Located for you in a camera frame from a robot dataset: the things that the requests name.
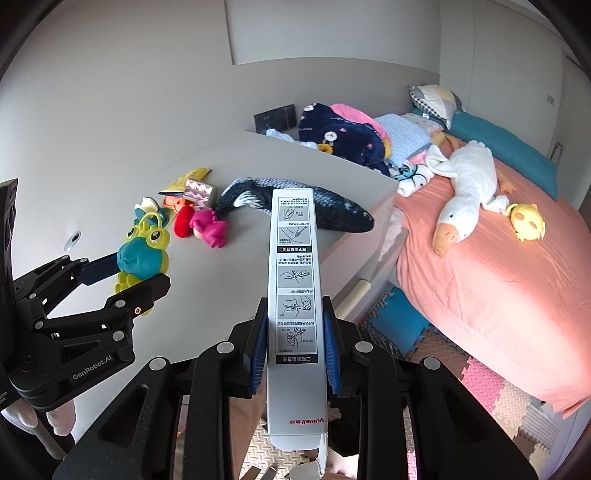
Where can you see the round metal fitting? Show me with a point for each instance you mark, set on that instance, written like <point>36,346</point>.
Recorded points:
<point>73,240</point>

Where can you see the yellow knitted toy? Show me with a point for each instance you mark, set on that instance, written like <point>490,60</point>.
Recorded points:
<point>445,138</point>

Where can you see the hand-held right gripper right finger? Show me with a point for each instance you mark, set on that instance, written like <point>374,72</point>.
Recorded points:
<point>330,350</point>

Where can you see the pink blanket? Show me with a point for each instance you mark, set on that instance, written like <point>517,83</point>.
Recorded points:
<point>355,115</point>

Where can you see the light blue folded blanket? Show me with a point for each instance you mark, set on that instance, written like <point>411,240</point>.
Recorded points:
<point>406,136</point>

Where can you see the yellow snack packet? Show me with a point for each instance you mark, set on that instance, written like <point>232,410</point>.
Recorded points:
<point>189,177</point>

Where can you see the white door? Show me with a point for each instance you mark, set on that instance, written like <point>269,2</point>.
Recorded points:
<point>570,115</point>

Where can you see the small yellow soft toy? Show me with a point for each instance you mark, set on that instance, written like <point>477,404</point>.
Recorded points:
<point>326,148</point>

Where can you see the white printed cloth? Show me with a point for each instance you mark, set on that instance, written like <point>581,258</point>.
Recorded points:
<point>413,177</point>

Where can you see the light blue cloth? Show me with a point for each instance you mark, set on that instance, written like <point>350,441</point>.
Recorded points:
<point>281,136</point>

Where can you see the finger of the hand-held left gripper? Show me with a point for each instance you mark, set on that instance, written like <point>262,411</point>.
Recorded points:
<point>147,290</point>
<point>101,267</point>

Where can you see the white goose plush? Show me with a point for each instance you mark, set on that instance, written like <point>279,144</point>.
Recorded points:
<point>466,184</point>

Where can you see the blue fish plush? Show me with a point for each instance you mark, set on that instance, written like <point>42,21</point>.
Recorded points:
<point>341,212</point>

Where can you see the colourful foam puzzle mat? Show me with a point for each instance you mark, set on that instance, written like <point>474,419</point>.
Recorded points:
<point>461,369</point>

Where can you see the navy printed blanket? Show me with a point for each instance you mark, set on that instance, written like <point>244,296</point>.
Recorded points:
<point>332,134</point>

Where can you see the checked patchwork pillow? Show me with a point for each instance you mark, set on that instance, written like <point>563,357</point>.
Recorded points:
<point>436,104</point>

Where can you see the grey box with heart print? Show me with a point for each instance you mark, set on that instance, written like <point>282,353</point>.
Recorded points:
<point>201,193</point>

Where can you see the long white cardboard box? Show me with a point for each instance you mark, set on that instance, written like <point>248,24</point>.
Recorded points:
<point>295,277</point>

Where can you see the magenta rubber toy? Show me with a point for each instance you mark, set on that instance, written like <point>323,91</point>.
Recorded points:
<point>210,228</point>

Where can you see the dark wall switch panel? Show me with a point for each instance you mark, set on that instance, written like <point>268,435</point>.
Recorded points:
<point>274,117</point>

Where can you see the teal and yellow frog toy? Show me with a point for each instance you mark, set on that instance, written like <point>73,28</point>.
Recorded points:
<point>136,258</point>

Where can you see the orange rubber toy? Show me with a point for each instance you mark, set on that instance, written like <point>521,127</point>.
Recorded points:
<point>173,202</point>

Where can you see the white bedside cabinet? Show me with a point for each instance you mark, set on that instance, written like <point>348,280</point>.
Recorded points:
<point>277,157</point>

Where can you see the red rubber toy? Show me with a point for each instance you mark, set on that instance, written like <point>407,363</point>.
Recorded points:
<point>184,222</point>

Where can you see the bed with pink sheet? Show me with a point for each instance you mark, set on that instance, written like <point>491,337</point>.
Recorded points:
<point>485,286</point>

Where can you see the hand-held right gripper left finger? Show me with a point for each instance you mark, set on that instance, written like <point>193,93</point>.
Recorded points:
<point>256,364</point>

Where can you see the white hanging cloth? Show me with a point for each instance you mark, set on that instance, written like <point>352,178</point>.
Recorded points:
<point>392,235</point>

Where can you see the person's beige trouser leg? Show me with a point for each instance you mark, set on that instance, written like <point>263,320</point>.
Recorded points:
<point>247,438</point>

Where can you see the yellow chick plush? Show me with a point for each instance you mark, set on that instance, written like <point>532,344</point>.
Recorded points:
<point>526,221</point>

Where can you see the teal pillow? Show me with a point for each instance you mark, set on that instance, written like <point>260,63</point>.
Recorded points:
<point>498,143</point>

